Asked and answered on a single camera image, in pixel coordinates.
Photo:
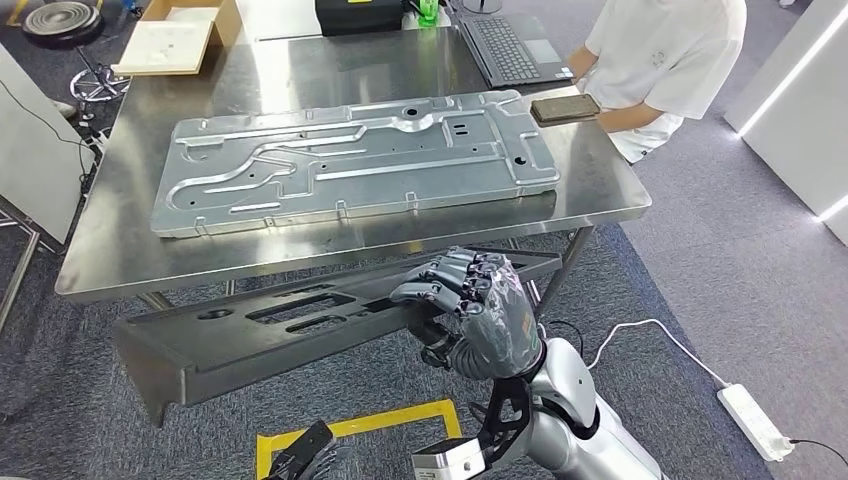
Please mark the chrome metal rings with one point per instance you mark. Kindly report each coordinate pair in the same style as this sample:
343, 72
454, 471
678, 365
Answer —
99, 86

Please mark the clear plastic tray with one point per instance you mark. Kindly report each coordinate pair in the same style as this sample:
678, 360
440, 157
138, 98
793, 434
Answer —
364, 166

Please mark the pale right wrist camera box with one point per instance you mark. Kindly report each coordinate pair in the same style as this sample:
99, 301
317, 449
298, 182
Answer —
447, 464

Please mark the white lit cabinet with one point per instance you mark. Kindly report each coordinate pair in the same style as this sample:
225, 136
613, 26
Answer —
795, 132

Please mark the white steel side table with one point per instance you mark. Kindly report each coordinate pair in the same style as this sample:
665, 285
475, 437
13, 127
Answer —
33, 146

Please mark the green drink bottle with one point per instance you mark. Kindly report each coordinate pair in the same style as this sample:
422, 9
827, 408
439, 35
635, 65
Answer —
428, 13

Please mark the grey laptop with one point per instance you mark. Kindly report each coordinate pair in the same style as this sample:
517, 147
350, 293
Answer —
510, 46

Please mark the black round stand base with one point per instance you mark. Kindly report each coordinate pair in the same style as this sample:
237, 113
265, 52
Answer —
482, 5

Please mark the yellow floor tape square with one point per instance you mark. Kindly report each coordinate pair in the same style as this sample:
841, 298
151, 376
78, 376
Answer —
397, 417

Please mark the white foam insert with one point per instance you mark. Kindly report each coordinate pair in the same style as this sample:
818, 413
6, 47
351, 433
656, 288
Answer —
166, 46

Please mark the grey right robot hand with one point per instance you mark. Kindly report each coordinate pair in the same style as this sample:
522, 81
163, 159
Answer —
497, 318

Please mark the pale shoe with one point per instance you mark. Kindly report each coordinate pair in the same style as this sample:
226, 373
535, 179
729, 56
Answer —
64, 108

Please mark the black round stool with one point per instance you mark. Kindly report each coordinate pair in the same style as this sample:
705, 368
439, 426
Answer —
60, 20

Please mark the black zip case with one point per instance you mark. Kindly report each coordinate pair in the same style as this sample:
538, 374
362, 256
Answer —
358, 16

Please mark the long black plastic part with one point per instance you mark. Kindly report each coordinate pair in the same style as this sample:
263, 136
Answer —
232, 344

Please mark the person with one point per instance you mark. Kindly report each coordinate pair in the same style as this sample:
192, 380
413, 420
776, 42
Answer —
662, 53

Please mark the person's forearm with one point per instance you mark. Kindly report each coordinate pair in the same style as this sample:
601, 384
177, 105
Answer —
582, 65
629, 118

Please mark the stainless steel workbench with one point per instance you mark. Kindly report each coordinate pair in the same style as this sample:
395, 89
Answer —
298, 66

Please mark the black robot foot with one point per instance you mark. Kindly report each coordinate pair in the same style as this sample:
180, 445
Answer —
301, 450

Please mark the brown cardboard box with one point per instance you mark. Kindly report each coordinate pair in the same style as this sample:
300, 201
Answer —
228, 23

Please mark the brown smartphone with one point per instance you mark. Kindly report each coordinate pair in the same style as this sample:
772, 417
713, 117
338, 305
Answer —
564, 109

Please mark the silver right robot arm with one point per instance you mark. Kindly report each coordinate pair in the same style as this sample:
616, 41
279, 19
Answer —
583, 424

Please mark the white power adapter block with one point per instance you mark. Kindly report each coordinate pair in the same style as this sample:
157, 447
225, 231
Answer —
755, 420

